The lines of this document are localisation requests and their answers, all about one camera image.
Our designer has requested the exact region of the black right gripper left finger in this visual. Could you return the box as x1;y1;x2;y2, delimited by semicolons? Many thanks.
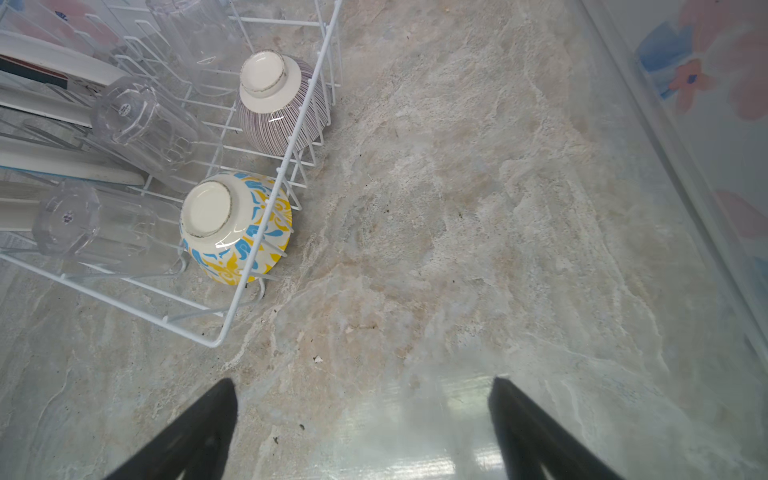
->
108;378;238;479

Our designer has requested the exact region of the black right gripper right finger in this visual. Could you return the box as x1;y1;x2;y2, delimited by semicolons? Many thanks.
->
488;377;620;479

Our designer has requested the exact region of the watermelon pattern plate blue rim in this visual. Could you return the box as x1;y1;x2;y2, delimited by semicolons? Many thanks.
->
1;136;145;186

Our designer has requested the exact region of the white plate in rack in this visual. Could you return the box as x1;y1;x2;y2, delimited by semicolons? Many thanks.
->
0;85;92;128

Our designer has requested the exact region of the clear faceted glass front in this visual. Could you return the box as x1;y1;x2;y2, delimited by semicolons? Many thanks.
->
32;179;183;276

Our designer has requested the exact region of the clear faceted glass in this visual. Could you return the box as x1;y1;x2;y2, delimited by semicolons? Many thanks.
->
32;179;183;276
146;0;250;97
90;76;221;194

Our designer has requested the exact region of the blue yellow patterned bowl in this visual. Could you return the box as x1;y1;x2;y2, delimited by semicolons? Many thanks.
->
180;172;293;286

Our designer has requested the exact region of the clear faceted glass middle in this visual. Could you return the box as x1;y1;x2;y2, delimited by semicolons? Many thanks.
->
90;76;221;194

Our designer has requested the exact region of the purple striped bowl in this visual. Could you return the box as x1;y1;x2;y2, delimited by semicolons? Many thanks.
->
237;50;330;157

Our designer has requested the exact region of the clear faceted glass back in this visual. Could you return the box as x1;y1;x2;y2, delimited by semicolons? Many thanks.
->
146;0;250;97

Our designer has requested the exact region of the white plate dark underside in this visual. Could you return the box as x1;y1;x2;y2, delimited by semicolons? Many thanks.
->
1;30;127;86

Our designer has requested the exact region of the white wire dish rack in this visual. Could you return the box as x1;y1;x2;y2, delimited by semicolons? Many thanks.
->
1;1;342;348

